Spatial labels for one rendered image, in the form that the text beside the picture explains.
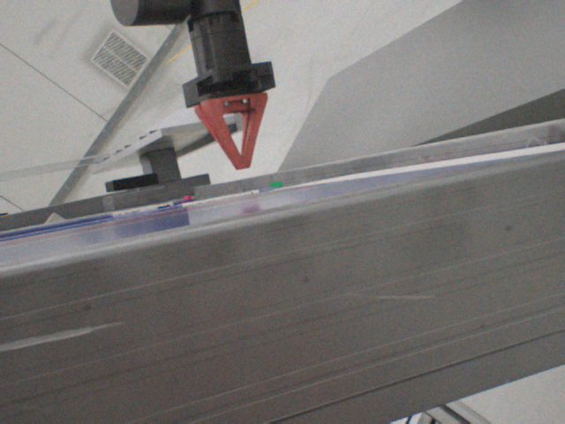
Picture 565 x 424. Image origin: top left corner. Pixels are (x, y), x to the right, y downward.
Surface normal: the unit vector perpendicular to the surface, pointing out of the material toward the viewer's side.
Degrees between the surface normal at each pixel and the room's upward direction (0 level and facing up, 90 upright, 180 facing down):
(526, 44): 0
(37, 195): 90
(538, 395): 0
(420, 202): 90
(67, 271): 90
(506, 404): 0
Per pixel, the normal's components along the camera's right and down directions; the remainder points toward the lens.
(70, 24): 0.42, -0.03
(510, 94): -0.75, -0.57
